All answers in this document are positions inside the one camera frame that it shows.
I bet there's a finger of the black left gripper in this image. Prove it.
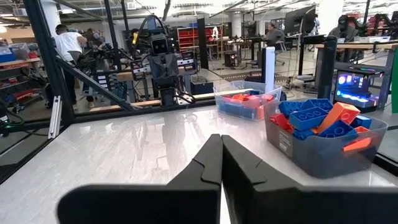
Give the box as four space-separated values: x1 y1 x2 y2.
164 55 177 79
152 55 165 79

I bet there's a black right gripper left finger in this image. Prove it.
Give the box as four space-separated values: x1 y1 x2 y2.
57 133 223 224

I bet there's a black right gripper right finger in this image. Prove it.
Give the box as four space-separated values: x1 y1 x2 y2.
222 134 398 224

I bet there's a blue medium brick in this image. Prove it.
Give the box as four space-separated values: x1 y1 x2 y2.
292 129 315 141

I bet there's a red long brick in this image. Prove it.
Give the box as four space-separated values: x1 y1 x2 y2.
269 113 293 131

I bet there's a blue long brick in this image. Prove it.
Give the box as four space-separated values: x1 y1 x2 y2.
317 119 358 138
278 100 307 118
289 107 329 131
306 98 333 112
351 114 373 129

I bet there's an orange long brick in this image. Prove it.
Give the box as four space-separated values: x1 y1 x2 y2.
317 101 361 133
343 137 373 152

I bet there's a red storage shelf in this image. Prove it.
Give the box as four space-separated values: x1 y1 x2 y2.
176 25 225 60

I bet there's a black pillar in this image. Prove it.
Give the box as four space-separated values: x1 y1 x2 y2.
196 17 210 70

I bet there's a dark grey plastic bin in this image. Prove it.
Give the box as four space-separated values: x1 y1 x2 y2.
263 98 389 179

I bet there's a clear plastic bin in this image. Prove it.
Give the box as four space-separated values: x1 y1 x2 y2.
213 80 283 121

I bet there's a person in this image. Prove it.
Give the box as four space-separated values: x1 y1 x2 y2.
328 14 358 43
54 24 91 109
85 27 105 50
266 22 286 47

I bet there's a lit computer case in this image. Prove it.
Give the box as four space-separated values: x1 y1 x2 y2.
333 63 387 112

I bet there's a black monitor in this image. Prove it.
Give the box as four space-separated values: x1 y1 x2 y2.
284 5 317 35

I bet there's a clear storage box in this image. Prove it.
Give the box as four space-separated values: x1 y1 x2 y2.
9 42 31 60

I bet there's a blue storage box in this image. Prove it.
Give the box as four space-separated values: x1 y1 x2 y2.
0 46 17 63

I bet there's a green panel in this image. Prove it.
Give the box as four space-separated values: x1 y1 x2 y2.
391 49 398 114

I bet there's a wooden desk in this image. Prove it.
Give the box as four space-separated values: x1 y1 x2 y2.
315 42 398 51

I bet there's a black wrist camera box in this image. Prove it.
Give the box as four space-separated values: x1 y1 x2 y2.
150 33 169 55

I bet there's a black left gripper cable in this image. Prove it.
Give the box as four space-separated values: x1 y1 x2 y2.
137 14 170 40

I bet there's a black aluminium table frame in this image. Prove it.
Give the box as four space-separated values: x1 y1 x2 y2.
0 0 398 185

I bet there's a silver metal bracket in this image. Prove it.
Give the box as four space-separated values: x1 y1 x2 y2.
47 95 63 139

